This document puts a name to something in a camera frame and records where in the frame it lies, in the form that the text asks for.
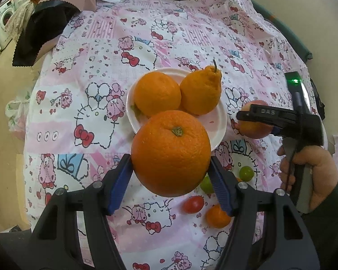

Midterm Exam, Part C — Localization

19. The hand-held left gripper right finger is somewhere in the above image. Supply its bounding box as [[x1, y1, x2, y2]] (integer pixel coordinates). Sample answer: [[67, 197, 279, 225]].
[[208, 155, 322, 270]]

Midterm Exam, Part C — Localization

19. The dark green bed frame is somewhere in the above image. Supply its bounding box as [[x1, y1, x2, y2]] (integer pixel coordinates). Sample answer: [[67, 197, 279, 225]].
[[252, 0, 313, 61]]

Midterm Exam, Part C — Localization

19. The pear-shaped orange citrus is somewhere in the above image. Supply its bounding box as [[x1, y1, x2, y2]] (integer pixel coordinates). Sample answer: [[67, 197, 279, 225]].
[[180, 59, 223, 116]]

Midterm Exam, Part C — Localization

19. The pink cartoon printed blanket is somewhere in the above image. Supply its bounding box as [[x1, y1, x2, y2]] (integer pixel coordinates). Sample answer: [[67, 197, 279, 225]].
[[24, 0, 313, 270]]

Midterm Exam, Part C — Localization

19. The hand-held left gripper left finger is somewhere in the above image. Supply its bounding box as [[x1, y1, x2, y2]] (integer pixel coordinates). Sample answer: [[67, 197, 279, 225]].
[[31, 154, 136, 270]]

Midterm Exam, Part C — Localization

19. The floral cloth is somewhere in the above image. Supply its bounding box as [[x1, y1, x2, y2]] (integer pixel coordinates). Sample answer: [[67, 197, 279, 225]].
[[6, 3, 34, 37]]

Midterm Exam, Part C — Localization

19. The red apple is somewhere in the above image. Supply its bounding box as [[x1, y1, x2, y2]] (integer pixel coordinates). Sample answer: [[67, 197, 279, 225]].
[[237, 100, 274, 139]]

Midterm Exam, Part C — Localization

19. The person's right forearm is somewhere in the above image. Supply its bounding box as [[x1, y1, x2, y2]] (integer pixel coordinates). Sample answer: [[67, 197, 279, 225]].
[[299, 176, 338, 270]]

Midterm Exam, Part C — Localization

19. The pink white plate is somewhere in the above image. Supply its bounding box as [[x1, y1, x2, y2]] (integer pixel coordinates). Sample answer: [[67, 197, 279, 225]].
[[126, 67, 227, 152]]

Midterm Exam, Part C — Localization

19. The white washing machine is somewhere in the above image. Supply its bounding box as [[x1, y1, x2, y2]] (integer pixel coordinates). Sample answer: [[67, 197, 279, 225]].
[[0, 0, 17, 48]]

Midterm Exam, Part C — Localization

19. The large orange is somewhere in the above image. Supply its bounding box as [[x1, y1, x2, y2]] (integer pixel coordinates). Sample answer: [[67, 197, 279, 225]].
[[131, 110, 212, 198]]

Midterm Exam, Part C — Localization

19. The medium orange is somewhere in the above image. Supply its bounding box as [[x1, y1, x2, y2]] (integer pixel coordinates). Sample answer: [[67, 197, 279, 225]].
[[133, 72, 182, 119]]

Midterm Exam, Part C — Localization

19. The person's right hand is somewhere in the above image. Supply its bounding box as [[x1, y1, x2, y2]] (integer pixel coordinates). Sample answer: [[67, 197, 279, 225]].
[[277, 146, 338, 212]]

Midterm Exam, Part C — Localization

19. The small tangerine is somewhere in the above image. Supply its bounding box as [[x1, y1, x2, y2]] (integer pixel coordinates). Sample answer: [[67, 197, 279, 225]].
[[205, 204, 232, 229]]

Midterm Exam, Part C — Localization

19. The black cloth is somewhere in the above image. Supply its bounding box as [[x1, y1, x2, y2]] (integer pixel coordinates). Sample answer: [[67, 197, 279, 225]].
[[12, 1, 81, 67]]

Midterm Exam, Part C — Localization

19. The small green fruit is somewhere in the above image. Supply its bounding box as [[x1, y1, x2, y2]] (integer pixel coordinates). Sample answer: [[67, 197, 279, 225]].
[[239, 166, 254, 181], [200, 176, 215, 194]]

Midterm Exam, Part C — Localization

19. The white plastic bag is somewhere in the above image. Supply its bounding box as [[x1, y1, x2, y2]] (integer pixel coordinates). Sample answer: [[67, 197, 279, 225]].
[[5, 93, 31, 140]]

